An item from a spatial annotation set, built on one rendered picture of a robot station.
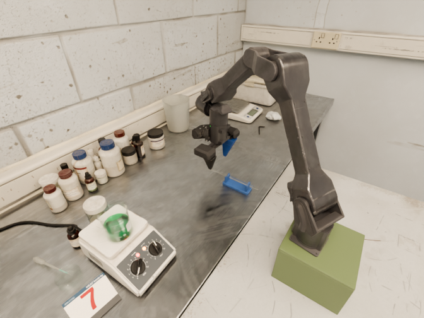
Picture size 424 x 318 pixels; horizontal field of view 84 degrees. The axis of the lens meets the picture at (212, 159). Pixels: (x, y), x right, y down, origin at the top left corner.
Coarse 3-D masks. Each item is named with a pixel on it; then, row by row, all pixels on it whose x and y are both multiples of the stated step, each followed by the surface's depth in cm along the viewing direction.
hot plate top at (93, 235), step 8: (136, 216) 60; (96, 224) 58; (136, 224) 58; (144, 224) 58; (80, 232) 57; (88, 232) 57; (96, 232) 57; (136, 232) 57; (88, 240) 55; (96, 240) 55; (104, 240) 55; (128, 240) 55; (96, 248) 53; (104, 248) 53; (112, 248) 53; (120, 248) 53; (104, 256) 52; (112, 256) 52
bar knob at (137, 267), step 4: (136, 260) 54; (140, 260) 53; (132, 264) 53; (136, 264) 53; (140, 264) 52; (144, 264) 54; (132, 268) 53; (136, 268) 52; (140, 268) 52; (144, 268) 54; (132, 272) 52; (136, 272) 51; (140, 272) 53
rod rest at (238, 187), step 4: (224, 180) 84; (228, 180) 84; (232, 180) 84; (224, 184) 83; (228, 184) 82; (232, 184) 82; (236, 184) 82; (240, 184) 82; (232, 188) 82; (236, 188) 81; (240, 188) 81; (244, 188) 81; (248, 188) 80; (244, 192) 79; (248, 192) 79
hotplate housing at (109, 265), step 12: (144, 228) 60; (132, 240) 57; (84, 252) 59; (96, 252) 54; (120, 252) 54; (108, 264) 52; (120, 276) 51; (156, 276) 55; (132, 288) 51; (144, 288) 52
